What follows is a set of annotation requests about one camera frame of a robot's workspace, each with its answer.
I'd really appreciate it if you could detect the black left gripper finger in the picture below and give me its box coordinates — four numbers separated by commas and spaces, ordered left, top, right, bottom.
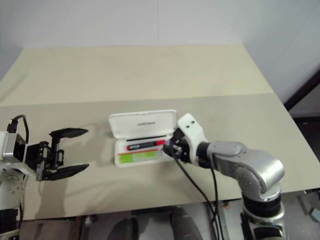
48, 127, 89, 151
40, 163, 90, 182

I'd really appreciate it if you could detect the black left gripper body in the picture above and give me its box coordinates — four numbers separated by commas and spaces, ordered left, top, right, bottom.
25, 140, 66, 181

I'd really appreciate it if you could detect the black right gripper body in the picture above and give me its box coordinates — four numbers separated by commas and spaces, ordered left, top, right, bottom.
170, 128, 191, 163

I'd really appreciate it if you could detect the red black marker pen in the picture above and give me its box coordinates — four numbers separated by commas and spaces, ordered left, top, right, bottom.
125, 140, 165, 151

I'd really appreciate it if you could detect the green highlighter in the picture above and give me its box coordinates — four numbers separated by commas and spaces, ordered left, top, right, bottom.
119, 150, 160, 164

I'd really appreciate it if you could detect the white open pencil case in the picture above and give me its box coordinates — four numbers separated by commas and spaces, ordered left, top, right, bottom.
108, 108, 178, 168

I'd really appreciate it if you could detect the large dark rounded shape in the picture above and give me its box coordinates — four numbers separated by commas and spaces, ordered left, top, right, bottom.
169, 205, 204, 240

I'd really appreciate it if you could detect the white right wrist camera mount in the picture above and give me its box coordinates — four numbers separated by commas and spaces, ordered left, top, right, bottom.
176, 112, 209, 166

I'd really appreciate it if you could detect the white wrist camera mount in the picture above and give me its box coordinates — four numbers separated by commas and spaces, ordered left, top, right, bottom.
0, 130, 29, 173
176, 112, 209, 166

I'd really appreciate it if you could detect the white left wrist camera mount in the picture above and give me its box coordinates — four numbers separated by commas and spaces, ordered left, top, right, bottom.
0, 130, 29, 173

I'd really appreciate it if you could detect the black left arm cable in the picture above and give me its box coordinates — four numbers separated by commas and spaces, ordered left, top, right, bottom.
6, 114, 30, 147

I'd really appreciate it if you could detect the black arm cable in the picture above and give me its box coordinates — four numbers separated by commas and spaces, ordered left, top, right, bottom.
6, 114, 30, 147
174, 154, 221, 240
209, 166, 225, 240

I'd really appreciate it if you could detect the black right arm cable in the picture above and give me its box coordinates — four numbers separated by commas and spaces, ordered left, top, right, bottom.
174, 154, 221, 240
209, 166, 225, 240

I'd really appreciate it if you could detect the metal table frame leg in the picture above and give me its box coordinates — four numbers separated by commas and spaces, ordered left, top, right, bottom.
205, 199, 227, 240

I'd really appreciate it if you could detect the dark furniture frame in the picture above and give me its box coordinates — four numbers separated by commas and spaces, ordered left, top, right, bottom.
283, 71, 320, 119

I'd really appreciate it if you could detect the grey bracket under table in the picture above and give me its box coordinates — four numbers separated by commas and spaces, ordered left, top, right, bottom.
296, 191, 320, 219

